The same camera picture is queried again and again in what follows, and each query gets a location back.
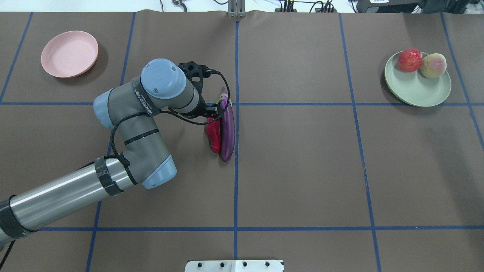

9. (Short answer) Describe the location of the black camera cable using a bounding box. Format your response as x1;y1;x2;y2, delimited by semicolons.
110;70;230;167

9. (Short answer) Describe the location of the pink plate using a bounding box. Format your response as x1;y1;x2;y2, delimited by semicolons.
41;31;99;79

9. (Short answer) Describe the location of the green plate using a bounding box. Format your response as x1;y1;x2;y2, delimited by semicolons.
384;52;452;107

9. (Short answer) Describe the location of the red pomegranate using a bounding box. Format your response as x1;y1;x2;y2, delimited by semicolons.
397;48;423;73

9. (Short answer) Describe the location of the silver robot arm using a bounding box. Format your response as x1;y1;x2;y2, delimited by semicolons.
1;59;228;248

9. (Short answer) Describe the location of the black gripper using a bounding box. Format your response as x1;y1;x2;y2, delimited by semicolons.
185;102;224;119

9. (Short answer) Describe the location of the pink yellow peach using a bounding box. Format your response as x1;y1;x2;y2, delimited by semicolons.
420;53;447;79

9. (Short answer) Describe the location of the white camera pillar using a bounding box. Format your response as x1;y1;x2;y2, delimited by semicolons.
185;260;285;272

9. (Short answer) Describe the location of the purple eggplant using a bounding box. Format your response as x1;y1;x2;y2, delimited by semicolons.
220;87;236;162

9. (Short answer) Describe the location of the red chili pepper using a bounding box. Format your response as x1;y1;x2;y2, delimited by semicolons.
205;115;223;154

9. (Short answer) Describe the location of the aluminium frame post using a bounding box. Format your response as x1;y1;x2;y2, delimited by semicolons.
228;0;247;18

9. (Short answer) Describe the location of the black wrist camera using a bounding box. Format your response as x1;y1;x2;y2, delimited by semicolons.
177;61;221;94

